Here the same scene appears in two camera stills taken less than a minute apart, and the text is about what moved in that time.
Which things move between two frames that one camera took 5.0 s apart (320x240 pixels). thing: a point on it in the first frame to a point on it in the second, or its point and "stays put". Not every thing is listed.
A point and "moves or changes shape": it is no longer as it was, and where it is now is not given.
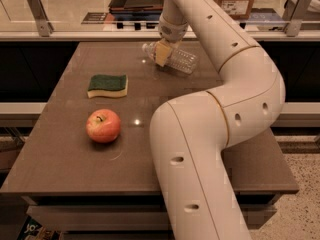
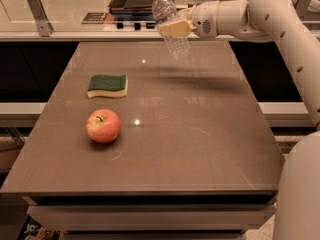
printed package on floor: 32,230 stays put
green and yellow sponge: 109,85 stays put
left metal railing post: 44,25 stays put
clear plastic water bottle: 179,59 moves or changes shape
